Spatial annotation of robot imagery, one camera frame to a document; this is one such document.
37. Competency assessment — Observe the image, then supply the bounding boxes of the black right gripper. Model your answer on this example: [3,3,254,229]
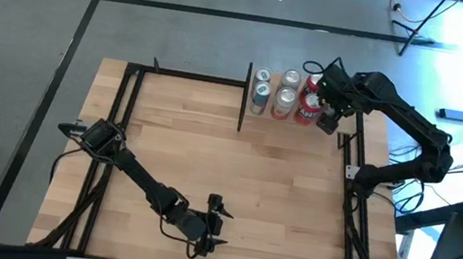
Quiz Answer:
[310,61,361,140]

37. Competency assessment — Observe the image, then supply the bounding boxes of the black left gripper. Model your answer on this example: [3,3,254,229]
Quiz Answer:
[170,189,238,259]

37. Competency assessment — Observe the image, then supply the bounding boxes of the plain silver can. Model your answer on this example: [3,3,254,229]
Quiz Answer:
[322,103,339,121]

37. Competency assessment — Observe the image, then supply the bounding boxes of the red soda can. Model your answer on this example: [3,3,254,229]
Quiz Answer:
[299,69,325,99]
[292,90,326,130]

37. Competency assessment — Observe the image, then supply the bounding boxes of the teal and white can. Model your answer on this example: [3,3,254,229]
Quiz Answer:
[247,79,273,117]
[252,65,274,86]

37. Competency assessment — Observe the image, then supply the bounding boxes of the wooden shelf with black sides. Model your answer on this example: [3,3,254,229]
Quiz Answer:
[236,61,366,148]

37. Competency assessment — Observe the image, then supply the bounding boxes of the black tripod stand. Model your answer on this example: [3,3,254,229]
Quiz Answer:
[387,0,442,62]

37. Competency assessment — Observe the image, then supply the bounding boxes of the dark grey desk beam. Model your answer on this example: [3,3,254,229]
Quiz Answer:
[393,192,463,243]

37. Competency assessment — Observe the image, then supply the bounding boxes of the beige cable with plug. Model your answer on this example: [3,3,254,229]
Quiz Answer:
[378,0,419,24]

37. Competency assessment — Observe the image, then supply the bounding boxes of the black cable bundle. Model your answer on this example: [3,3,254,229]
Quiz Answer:
[381,140,434,218]

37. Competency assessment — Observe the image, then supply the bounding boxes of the black metal table frame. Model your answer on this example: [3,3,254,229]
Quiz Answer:
[25,39,435,259]

